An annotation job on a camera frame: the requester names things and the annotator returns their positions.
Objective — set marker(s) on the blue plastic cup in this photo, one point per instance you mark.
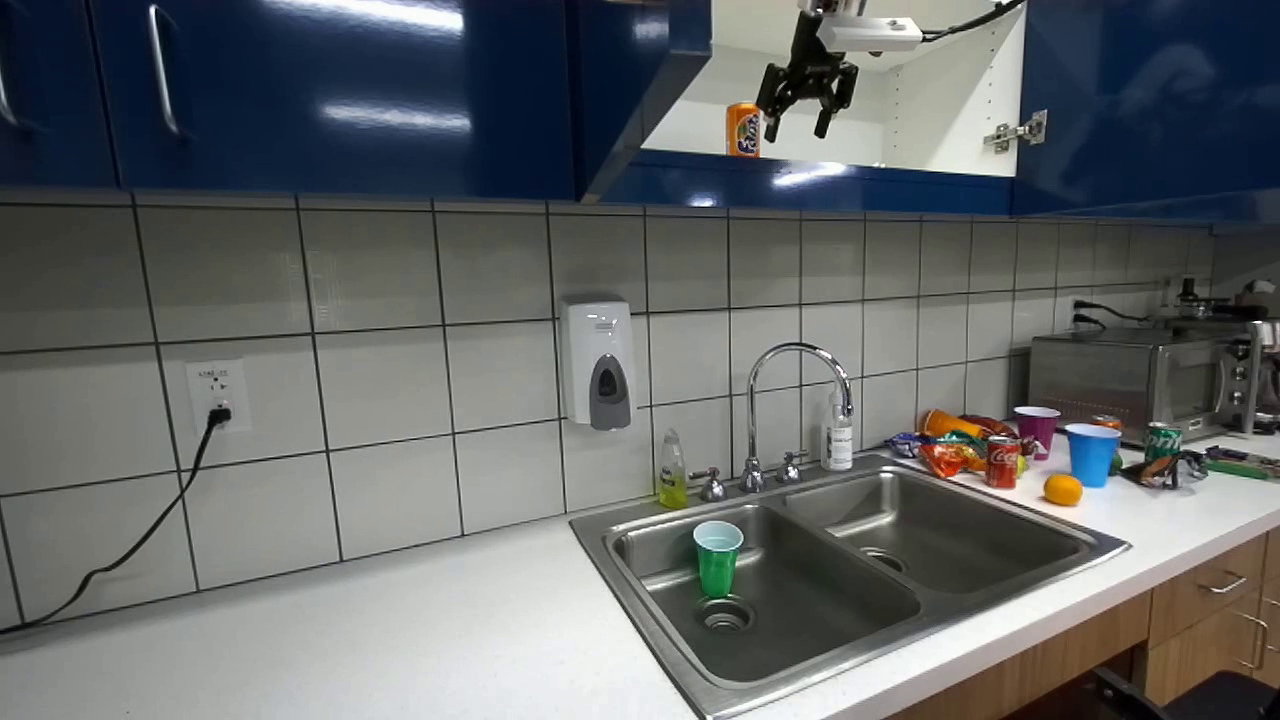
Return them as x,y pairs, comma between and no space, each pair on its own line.
1091,448

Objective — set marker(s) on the white soap dispenser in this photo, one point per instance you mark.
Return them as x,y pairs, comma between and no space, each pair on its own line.
597,366

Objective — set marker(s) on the green dish soap bottle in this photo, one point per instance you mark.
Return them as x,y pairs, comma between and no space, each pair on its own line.
674,475

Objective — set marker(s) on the red Coca-Cola can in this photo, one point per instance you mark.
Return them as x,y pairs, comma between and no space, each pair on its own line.
1001,463

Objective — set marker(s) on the green plastic cup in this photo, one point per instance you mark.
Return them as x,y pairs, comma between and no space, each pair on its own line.
719,546

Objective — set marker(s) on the orange snack bag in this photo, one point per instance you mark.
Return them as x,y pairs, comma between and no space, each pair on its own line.
943,459

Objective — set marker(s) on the clear hand soap bottle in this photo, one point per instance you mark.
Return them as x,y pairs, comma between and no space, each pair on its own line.
838,436

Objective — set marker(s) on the wooden lower cabinet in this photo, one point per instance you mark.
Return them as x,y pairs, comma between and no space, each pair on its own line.
1193,646

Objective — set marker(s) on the silver microwave oven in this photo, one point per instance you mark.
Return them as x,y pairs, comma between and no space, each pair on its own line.
1136,372

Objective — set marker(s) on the orange Fanta can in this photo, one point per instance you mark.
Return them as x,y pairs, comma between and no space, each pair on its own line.
740,131

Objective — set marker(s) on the stainless steel double sink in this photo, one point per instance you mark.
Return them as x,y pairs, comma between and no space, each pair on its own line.
835,572

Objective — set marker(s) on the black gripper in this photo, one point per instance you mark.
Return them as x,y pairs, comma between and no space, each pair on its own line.
812,72

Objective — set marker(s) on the white wall outlet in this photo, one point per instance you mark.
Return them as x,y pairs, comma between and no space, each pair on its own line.
221,387

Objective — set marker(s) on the chrome faucet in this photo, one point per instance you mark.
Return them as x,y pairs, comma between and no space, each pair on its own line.
767,420

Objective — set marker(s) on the yellow lemon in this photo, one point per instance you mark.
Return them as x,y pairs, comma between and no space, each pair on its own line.
1061,489

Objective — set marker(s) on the purple plastic cup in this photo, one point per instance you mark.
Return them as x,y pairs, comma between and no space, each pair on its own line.
1036,426

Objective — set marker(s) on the blue upper cabinet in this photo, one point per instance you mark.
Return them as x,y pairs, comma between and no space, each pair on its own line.
1006,108

